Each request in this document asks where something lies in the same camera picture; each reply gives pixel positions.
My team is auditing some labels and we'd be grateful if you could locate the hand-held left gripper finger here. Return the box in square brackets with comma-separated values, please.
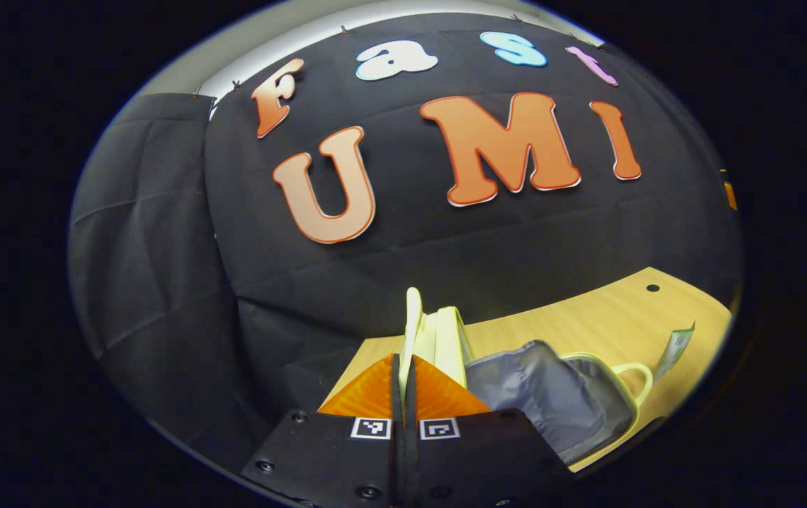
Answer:
[403, 355, 577, 507]
[241, 353, 404, 507]

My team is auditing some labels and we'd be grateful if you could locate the cream suitcase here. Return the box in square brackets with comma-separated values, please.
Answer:
[398, 287, 655, 473]

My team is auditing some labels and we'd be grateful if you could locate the white green skin care tube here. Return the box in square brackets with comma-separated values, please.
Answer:
[654, 323, 696, 385]

